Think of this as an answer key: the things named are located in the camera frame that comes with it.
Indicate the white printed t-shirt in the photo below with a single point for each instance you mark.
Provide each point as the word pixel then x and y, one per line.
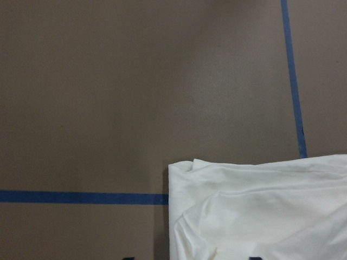
pixel 281 210

